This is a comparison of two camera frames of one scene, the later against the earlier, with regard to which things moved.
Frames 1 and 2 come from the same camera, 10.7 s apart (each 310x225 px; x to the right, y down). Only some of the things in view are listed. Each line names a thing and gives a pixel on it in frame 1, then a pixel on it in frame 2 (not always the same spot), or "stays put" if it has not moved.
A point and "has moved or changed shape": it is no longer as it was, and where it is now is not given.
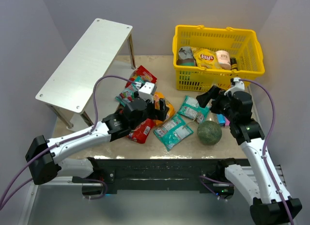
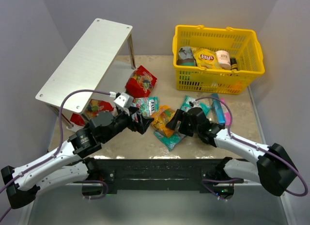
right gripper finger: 204,99 to 172,123
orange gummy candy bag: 157,96 has moved or changed shape
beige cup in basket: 224,59 stays put
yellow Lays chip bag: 205,58 stays put
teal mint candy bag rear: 191,108 stays put
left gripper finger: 162,106 to 139,112
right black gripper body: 216,99 to 185,124
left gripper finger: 160,114 to 141,127
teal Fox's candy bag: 126,95 has moved or changed shape
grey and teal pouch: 186,57 stays put
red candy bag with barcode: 140,133 to 93,106
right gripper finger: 215,91 to 178,115
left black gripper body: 159,109 to 136,121
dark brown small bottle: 233,63 stays put
